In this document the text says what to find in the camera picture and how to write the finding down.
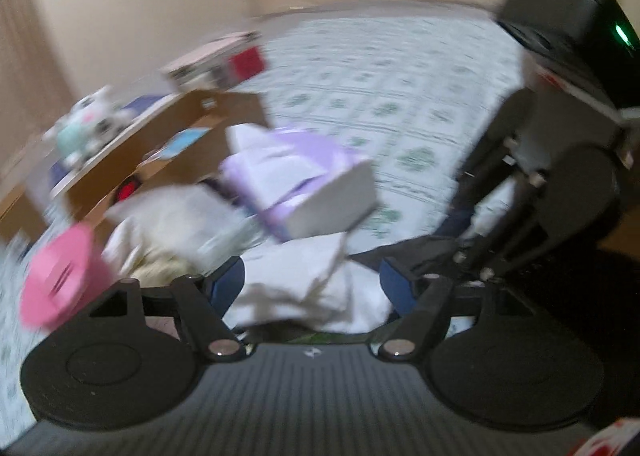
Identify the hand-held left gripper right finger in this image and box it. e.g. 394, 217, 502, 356
368, 257, 542, 361

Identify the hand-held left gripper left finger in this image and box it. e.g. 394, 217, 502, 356
89, 256, 247, 363

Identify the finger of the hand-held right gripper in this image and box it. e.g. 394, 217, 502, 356
350, 176, 563, 287
440, 133, 523, 243

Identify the purple tissue pack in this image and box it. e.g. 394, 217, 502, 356
220, 125, 378, 243

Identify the cardboard box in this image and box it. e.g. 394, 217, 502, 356
50, 90, 272, 233

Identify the yellow towel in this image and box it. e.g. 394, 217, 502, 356
132, 253, 203, 284

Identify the white fluffy cloth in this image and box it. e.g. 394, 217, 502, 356
104, 185, 253, 268

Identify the light blue packet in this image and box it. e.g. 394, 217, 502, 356
149, 128, 213, 161

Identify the pink lidded cup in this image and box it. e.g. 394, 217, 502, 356
20, 225, 117, 330

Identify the white plush toy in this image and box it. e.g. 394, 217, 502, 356
44, 85, 132, 168

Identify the white and red box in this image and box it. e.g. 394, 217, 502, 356
159, 30, 262, 88

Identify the beige curtain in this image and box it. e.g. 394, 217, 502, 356
0, 0, 76, 147

